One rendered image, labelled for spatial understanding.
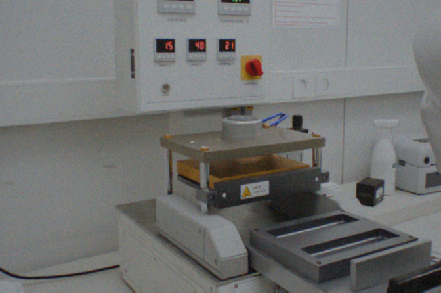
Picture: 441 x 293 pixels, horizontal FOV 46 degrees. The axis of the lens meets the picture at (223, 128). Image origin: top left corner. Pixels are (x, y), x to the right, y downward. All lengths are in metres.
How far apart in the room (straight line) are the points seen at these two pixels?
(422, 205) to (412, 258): 0.98
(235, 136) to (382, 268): 0.38
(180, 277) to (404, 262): 0.38
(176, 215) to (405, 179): 1.08
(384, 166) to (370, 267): 1.07
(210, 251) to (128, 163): 0.63
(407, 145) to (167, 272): 1.08
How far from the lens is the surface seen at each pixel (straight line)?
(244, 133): 0.97
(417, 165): 1.81
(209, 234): 0.83
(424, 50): 0.60
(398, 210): 1.67
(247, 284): 0.84
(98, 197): 1.40
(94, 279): 1.29
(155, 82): 1.05
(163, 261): 1.00
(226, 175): 0.92
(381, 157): 1.77
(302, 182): 0.98
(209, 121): 1.15
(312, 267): 0.73
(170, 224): 0.96
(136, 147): 1.41
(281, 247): 0.78
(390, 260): 0.75
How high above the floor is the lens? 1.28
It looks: 9 degrees down
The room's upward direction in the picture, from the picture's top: straight up
